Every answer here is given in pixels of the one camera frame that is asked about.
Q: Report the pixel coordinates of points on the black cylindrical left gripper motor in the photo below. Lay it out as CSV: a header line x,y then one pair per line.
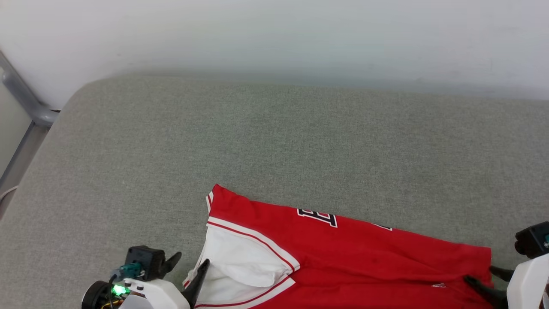
x,y
94,296

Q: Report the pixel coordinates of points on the teal left camera connector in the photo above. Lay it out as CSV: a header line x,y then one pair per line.
x,y
128,270

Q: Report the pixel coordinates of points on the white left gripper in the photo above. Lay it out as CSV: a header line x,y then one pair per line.
x,y
154,296

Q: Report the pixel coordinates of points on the grey fabric sofa cushion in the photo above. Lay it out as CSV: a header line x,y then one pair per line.
x,y
257,150

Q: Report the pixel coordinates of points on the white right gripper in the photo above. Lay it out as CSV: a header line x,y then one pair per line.
x,y
529,285

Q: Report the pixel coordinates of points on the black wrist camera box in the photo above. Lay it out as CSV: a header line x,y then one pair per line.
x,y
534,238
146,259

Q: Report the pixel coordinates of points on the red Bulls 23 jersey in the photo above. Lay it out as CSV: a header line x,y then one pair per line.
x,y
364,266

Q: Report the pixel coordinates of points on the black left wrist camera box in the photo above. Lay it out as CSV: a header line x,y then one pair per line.
x,y
146,259

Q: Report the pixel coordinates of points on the grey metal tube frame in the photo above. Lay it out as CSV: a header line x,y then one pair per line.
x,y
25,101

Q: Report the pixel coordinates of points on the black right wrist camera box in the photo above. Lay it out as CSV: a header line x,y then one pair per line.
x,y
534,238

